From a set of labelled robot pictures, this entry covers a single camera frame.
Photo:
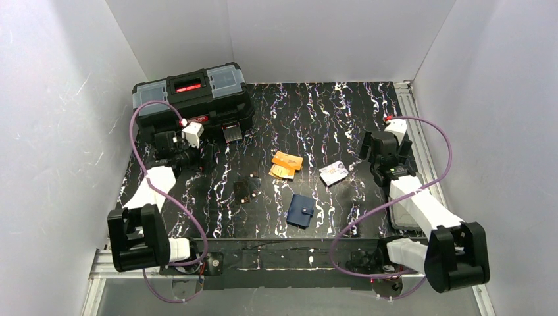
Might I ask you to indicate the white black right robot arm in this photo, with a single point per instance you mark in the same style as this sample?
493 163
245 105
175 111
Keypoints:
456 255

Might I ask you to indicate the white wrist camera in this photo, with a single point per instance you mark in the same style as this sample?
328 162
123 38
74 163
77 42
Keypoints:
397 127
192 134

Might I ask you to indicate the black red toolbox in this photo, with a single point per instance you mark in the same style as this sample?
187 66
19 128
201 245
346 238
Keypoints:
215 97

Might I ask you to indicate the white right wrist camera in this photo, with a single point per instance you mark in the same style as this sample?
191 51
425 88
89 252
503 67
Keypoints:
397 127

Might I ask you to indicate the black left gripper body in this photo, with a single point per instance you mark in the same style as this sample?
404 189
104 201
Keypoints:
202 156

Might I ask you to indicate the orange credit card stack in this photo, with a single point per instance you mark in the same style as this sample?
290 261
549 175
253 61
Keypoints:
285 166

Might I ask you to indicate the navy blue card holder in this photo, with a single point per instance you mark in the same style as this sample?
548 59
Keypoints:
300 211

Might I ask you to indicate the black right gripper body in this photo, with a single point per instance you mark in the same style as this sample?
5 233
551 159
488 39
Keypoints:
368 145

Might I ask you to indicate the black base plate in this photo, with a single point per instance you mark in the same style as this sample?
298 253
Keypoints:
286 263

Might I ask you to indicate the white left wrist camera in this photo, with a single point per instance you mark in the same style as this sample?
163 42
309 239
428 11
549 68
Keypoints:
192 134

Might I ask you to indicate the white card stack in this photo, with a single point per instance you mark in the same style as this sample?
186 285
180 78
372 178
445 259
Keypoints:
333 173

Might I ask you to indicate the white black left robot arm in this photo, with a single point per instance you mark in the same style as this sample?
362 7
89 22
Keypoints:
137 231

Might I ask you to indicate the black card stack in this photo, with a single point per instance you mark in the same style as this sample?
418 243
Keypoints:
246 189

